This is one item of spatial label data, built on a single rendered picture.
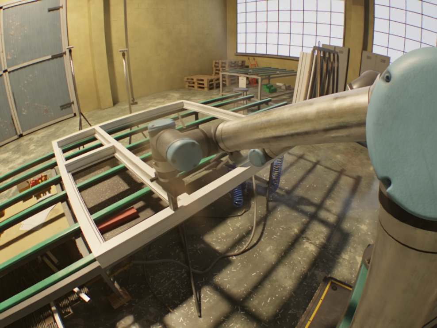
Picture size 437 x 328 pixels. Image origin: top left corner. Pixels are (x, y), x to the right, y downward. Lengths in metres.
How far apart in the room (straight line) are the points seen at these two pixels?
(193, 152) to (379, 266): 0.49
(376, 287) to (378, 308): 0.03
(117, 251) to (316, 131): 0.72
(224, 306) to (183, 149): 1.28
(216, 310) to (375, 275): 1.43
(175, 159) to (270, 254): 1.48
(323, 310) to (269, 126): 1.14
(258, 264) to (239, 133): 1.43
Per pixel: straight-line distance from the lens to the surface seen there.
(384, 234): 0.22
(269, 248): 1.93
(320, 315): 1.36
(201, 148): 0.58
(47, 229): 1.56
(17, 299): 1.00
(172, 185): 0.74
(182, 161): 0.57
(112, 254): 0.82
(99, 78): 7.02
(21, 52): 7.11
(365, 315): 0.31
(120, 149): 1.46
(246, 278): 1.74
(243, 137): 0.51
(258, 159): 0.95
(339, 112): 0.35
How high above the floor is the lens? 1.51
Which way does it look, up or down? 30 degrees down
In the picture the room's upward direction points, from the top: 1 degrees counter-clockwise
